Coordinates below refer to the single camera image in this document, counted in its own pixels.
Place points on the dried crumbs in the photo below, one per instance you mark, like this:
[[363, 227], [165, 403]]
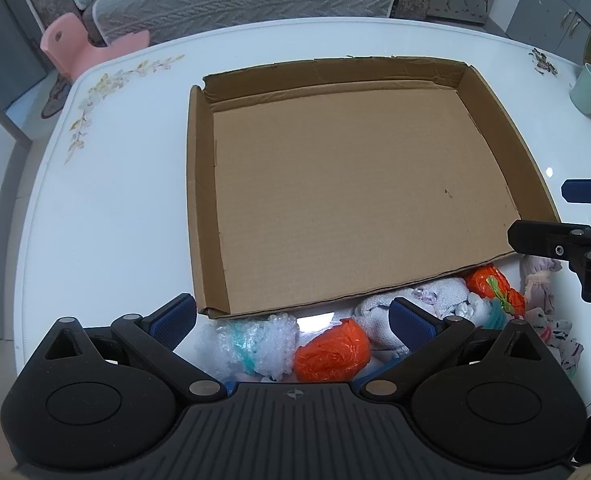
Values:
[[543, 62]]

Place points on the grey pink floor mat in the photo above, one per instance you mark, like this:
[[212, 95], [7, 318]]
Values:
[[54, 97]]

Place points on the pink plastic stool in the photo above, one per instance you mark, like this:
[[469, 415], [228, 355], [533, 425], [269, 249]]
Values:
[[70, 47]]

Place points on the orange plastic bundle green tie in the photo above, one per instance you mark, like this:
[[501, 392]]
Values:
[[485, 280]]

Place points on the orange plastic bag bundle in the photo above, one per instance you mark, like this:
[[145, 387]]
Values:
[[333, 352]]

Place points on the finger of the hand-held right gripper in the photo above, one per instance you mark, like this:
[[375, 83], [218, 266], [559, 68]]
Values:
[[540, 237], [585, 191]]

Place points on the white patterned sock pink tie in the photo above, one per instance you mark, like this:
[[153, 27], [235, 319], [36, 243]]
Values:
[[558, 337]]

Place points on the shallow cardboard box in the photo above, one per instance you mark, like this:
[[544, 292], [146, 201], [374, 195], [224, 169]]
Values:
[[345, 190]]

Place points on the blue-grey side cabinet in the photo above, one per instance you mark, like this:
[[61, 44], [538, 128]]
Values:
[[0, 50]]

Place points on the purple beige sock bundle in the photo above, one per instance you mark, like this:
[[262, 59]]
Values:
[[538, 280]]

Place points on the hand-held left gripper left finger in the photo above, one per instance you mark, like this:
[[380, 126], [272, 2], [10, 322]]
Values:
[[173, 322]]

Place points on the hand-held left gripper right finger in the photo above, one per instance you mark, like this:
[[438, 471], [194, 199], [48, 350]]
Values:
[[413, 325]]

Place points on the bubble-wrapped teal sock bundle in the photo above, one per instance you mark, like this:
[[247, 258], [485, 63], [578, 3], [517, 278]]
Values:
[[255, 345]]

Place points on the white sock bundle purple tie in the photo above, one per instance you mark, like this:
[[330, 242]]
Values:
[[375, 315]]

